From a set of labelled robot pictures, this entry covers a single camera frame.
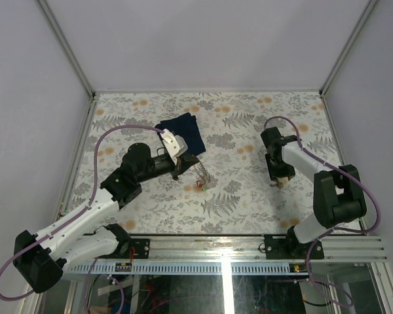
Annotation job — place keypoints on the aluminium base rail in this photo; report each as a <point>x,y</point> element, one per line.
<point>333,248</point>

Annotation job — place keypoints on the slotted white cable duct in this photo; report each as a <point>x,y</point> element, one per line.
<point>145,267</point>

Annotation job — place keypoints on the aluminium frame post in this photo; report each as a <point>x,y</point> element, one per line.
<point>54,25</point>
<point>366,14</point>

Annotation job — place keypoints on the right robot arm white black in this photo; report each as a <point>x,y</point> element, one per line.
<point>337,198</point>

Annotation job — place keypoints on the folded navy blue cloth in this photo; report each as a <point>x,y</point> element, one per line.
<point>185,126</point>

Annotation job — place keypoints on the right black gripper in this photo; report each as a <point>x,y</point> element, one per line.
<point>289,171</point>

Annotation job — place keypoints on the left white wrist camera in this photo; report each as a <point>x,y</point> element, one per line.
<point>174,144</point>

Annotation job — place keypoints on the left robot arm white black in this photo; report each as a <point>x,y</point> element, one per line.
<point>42,258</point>

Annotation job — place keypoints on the left aluminium frame post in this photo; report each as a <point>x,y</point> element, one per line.
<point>54,25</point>

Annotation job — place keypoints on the keyring with tagged keys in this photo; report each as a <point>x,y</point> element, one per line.
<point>203,176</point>

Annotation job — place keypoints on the key with yellow tag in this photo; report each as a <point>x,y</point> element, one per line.
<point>277,184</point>

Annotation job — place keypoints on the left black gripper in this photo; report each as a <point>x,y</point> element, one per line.
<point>183,163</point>

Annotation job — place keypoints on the right aluminium frame post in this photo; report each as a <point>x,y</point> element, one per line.
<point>366,14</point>

